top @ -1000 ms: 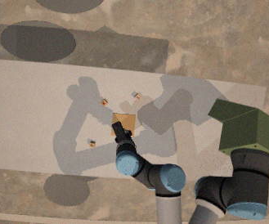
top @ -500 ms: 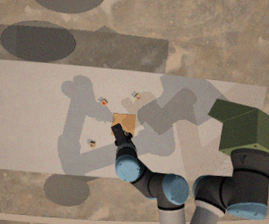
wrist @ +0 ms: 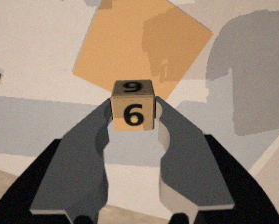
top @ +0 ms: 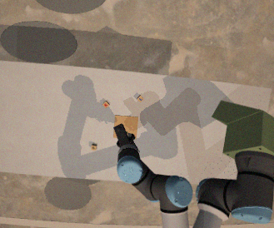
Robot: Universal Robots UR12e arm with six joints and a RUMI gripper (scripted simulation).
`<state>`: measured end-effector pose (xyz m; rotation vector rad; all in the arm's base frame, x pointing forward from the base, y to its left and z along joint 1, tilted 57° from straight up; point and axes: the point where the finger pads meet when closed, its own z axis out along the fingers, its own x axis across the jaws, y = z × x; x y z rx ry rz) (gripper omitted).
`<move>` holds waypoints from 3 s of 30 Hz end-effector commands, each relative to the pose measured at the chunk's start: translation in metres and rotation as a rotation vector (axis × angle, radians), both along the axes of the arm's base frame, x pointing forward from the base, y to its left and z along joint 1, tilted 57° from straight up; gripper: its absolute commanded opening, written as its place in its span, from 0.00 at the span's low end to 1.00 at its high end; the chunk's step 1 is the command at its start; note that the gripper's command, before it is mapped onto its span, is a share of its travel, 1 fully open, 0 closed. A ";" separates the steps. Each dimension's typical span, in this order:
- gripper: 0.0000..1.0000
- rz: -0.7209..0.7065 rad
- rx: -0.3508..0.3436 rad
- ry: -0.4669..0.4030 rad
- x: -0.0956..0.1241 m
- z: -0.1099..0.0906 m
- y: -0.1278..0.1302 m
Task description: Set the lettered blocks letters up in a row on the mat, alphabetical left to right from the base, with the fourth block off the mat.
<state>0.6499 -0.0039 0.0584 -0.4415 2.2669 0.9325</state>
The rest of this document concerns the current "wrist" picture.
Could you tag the orange square mat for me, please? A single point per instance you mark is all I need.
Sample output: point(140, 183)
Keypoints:
point(137, 40)

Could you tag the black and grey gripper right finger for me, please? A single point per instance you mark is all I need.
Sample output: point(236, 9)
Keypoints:
point(200, 178)

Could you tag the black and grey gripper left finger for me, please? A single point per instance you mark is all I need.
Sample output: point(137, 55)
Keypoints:
point(66, 180)

